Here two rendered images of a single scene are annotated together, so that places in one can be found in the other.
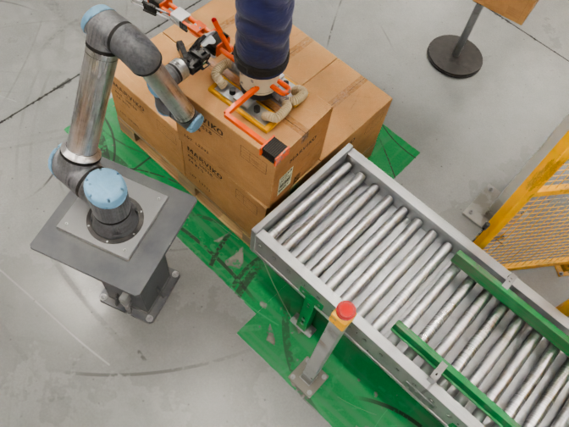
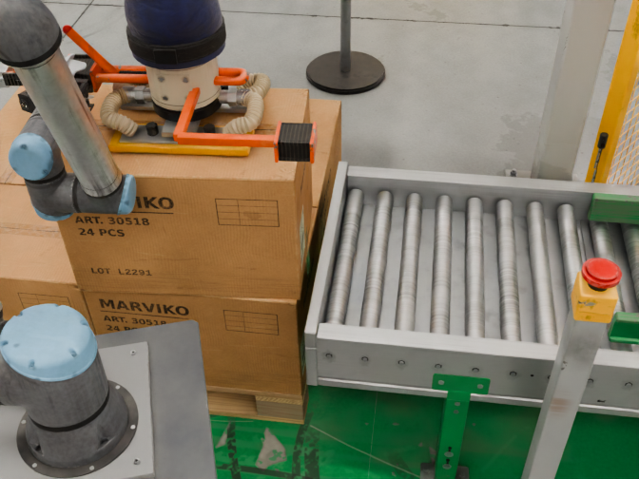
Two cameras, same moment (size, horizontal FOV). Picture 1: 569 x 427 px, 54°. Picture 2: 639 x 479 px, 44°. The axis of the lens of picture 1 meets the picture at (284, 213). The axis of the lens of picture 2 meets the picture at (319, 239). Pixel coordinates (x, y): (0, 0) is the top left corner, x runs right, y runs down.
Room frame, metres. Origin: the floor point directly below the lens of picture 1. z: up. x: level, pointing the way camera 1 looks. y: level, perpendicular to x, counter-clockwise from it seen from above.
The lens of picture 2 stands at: (-0.01, 0.62, 2.05)
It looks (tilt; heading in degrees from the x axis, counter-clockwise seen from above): 42 degrees down; 335
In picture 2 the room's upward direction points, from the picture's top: 1 degrees counter-clockwise
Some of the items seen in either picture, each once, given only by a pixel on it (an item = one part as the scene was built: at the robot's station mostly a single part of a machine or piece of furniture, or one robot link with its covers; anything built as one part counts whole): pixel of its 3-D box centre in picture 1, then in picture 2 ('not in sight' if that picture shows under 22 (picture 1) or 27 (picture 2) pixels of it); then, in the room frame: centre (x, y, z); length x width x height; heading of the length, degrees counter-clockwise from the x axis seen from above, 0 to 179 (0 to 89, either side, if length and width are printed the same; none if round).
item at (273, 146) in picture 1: (274, 150); (296, 142); (1.26, 0.08, 1.08); 0.09 x 0.08 x 0.05; 149
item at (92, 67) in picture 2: (216, 41); (83, 72); (1.76, 0.42, 1.08); 0.10 x 0.08 x 0.06; 149
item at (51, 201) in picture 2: (167, 101); (54, 190); (1.49, 0.58, 0.96); 0.12 x 0.09 x 0.12; 60
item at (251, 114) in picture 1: (244, 102); (181, 134); (1.56, 0.26, 0.97); 0.34 x 0.10 x 0.05; 59
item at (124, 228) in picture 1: (113, 213); (72, 410); (1.00, 0.68, 0.82); 0.19 x 0.19 x 0.10
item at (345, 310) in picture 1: (345, 311); (600, 276); (0.69, -0.27, 1.02); 0.07 x 0.07 x 0.04
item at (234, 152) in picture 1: (251, 123); (193, 190); (1.62, 0.23, 0.74); 0.60 x 0.40 x 0.40; 60
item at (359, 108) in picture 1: (249, 107); (146, 220); (2.04, 0.31, 0.34); 1.20 x 1.00 x 0.40; 56
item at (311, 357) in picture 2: (301, 199); (328, 271); (1.43, -0.07, 0.47); 0.70 x 0.03 x 0.15; 146
